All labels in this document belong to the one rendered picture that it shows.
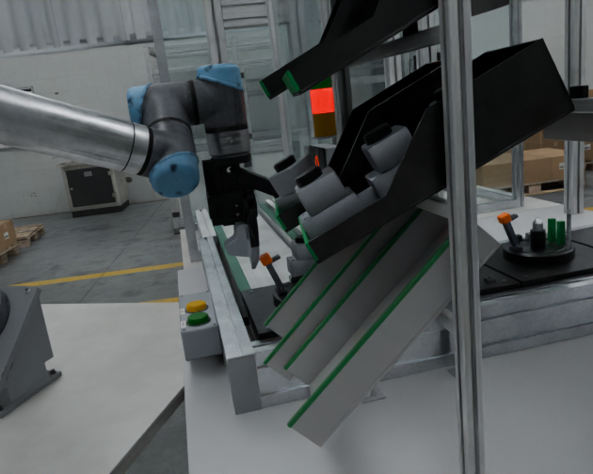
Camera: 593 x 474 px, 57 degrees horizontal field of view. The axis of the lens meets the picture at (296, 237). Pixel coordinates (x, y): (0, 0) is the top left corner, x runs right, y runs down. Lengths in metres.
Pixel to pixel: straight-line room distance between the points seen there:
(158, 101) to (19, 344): 0.52
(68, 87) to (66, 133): 8.64
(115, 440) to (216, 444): 0.17
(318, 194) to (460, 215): 0.14
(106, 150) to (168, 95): 0.17
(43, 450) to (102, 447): 0.10
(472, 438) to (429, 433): 0.25
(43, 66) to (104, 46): 0.98
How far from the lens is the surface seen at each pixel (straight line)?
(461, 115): 0.51
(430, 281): 0.55
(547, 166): 6.78
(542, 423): 0.89
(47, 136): 0.80
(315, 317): 0.70
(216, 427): 0.92
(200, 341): 1.04
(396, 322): 0.56
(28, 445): 1.03
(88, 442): 0.98
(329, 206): 0.56
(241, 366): 0.90
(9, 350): 1.13
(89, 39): 9.38
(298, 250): 1.01
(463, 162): 0.51
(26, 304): 1.16
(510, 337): 1.06
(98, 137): 0.81
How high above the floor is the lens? 1.34
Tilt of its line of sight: 14 degrees down
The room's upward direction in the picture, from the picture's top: 7 degrees counter-clockwise
